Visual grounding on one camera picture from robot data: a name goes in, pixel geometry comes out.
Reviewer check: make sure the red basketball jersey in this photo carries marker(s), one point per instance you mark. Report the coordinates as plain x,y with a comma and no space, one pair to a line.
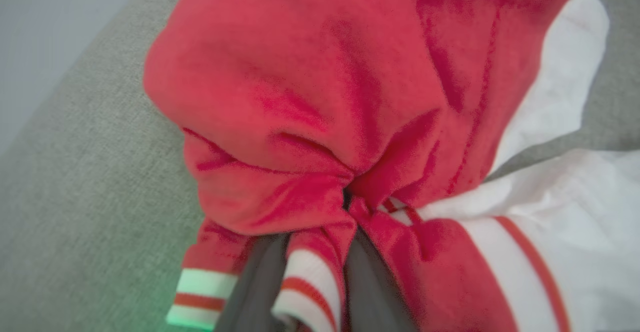
325,72

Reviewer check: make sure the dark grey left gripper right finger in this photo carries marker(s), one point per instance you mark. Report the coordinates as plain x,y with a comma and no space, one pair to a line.
372,297

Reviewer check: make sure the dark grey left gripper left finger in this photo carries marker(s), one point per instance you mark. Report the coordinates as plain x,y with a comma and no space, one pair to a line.
252,292

